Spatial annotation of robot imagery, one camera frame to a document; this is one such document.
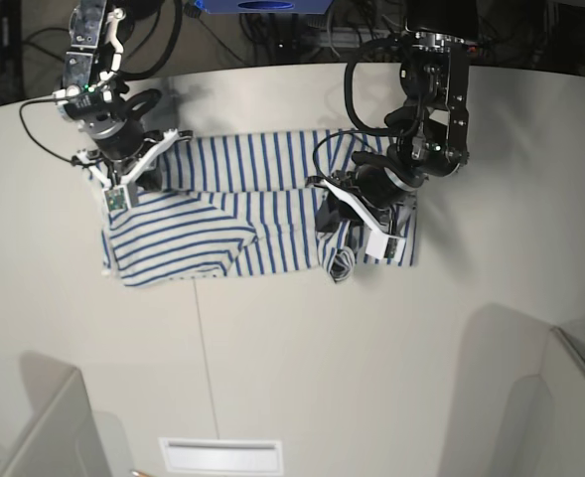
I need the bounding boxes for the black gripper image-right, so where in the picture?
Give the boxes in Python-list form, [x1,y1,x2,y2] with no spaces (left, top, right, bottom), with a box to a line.
[315,151,426,233]

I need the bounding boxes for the blue white striped T-shirt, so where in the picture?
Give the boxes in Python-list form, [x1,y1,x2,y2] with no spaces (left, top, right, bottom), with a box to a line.
[101,130,388,287]

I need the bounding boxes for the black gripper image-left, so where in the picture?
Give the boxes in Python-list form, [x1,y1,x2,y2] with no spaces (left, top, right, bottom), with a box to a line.
[80,88,164,192]

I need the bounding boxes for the white table cable grommet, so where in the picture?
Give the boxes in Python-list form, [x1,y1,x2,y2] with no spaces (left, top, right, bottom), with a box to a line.
[159,437,284,476]

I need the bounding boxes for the grey partition image-left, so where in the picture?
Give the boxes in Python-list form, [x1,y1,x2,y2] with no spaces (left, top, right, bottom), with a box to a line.
[0,352,112,476]

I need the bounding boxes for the black computer tower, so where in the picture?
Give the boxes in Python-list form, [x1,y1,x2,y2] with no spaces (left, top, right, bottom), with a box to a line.
[0,0,25,101]

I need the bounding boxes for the blue box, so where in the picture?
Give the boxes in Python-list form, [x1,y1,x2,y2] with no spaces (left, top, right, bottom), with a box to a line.
[194,0,333,14]

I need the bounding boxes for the grey partition image-right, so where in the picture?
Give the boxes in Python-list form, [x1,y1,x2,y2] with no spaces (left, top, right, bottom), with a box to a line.
[438,304,585,476]

